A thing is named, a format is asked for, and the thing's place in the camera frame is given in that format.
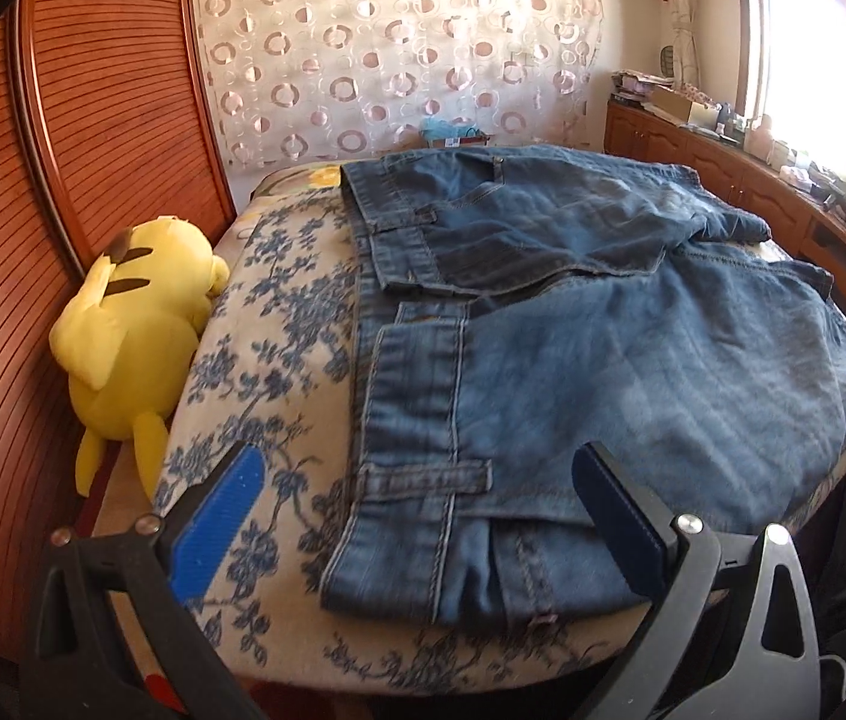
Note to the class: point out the circle patterned sheer curtain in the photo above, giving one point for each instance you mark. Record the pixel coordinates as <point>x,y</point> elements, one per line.
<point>393,52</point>

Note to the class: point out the long wooden cabinet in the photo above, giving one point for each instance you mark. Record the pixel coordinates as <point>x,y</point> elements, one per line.
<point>753,187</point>

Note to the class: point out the yellow plush toy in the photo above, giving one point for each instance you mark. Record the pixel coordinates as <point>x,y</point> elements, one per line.
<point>130,315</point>

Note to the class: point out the blue floral white blanket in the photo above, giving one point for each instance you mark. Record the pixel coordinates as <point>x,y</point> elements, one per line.
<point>273,330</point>

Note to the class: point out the cardboard box with blue bag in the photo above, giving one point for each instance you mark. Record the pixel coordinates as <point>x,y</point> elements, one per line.
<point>453,131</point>

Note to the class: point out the beige patterned window curtain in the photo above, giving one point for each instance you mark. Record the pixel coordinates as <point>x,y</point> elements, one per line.
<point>682,7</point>

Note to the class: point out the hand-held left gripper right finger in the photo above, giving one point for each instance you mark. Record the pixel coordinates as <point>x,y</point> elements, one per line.
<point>618,521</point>

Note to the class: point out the stack of papers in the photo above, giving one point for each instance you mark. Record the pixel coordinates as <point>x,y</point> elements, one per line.
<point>640,84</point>

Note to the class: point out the bright window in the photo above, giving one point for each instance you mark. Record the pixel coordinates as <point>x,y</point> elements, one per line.
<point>828,37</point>

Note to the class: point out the open cardboard box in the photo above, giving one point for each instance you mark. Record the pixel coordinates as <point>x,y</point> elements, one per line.
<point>682,105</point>

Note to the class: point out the blue denim pants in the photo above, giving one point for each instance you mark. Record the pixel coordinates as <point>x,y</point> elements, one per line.
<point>618,360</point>

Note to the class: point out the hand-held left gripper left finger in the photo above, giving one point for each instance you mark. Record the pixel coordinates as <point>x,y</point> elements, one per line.
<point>217,521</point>

